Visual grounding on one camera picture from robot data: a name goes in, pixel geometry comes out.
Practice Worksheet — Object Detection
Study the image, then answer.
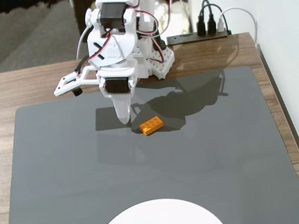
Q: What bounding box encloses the white cable with usb plug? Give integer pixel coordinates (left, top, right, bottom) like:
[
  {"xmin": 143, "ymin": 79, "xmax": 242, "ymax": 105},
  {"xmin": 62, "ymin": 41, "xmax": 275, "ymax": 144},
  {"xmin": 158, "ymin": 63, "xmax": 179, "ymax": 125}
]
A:
[{"xmin": 213, "ymin": 3, "xmax": 262, "ymax": 54}]

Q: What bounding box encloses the thin black camera lead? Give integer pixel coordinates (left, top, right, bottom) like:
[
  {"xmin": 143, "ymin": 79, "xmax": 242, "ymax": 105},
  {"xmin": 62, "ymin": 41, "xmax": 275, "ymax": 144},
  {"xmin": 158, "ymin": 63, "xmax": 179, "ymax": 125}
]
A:
[{"xmin": 72, "ymin": 55, "xmax": 92, "ymax": 75}]

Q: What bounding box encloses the black usb hub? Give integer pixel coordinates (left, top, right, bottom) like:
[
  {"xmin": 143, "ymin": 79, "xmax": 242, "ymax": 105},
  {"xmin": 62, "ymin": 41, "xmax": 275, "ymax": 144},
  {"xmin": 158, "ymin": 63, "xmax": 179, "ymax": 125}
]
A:
[{"xmin": 166, "ymin": 26, "xmax": 233, "ymax": 48}]

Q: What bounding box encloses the red black gripper servo wire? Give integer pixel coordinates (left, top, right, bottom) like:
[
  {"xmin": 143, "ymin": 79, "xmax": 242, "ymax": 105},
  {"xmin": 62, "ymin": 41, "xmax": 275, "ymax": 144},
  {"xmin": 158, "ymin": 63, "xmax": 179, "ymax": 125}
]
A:
[{"xmin": 83, "ymin": 30, "xmax": 119, "ymax": 65}]

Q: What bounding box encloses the orange lego block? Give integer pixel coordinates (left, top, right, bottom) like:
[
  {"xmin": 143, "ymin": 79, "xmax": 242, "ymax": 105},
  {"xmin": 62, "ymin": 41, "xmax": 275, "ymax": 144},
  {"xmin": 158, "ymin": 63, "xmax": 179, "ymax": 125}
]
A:
[{"xmin": 138, "ymin": 115, "xmax": 166, "ymax": 137}]

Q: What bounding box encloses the dark cabinet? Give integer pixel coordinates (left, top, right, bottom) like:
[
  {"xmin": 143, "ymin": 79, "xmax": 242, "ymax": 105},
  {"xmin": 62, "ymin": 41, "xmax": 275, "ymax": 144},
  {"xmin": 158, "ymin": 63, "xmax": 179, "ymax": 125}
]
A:
[{"xmin": 72, "ymin": 0, "xmax": 105, "ymax": 41}]

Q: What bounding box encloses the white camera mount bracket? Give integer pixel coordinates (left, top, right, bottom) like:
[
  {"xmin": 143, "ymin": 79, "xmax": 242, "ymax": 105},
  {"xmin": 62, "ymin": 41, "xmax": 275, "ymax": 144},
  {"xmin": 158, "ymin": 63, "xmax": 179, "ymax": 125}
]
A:
[{"xmin": 50, "ymin": 66, "xmax": 101, "ymax": 99}]

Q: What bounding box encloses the long white cable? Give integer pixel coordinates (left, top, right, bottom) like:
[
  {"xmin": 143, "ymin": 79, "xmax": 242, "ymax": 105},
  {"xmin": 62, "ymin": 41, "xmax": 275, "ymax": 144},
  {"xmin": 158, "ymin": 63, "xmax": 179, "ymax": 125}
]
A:
[{"xmin": 71, "ymin": 27, "xmax": 96, "ymax": 61}]

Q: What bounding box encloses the red white arm servo wire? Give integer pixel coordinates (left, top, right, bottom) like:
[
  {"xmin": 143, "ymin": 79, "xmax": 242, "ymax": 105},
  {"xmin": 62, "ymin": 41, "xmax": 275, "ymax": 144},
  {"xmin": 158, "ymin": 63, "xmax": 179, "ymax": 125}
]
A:
[{"xmin": 130, "ymin": 0, "xmax": 182, "ymax": 39}]

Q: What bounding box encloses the dark grey mat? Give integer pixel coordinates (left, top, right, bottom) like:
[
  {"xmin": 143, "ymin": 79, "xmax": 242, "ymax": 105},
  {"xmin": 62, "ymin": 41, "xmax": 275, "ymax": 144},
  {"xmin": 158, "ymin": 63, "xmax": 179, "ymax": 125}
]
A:
[{"xmin": 0, "ymin": 58, "xmax": 299, "ymax": 224}]

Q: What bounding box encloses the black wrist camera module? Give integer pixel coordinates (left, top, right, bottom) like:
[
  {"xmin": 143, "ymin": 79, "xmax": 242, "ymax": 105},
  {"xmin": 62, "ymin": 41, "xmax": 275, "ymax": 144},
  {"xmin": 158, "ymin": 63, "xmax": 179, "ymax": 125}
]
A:
[{"xmin": 72, "ymin": 86, "xmax": 85, "ymax": 98}]

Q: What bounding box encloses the black usb cable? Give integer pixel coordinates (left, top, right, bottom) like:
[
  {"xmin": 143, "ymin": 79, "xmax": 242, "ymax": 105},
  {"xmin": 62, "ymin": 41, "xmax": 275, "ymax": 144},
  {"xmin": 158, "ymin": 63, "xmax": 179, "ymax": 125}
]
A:
[
  {"xmin": 200, "ymin": 1, "xmax": 230, "ymax": 37},
  {"xmin": 192, "ymin": 0, "xmax": 216, "ymax": 37}
]

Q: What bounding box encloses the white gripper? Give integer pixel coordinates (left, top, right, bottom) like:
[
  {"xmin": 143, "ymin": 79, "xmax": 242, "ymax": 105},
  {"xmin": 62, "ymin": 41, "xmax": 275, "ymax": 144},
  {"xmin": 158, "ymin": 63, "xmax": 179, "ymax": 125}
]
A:
[{"xmin": 85, "ymin": 23, "xmax": 153, "ymax": 128}]

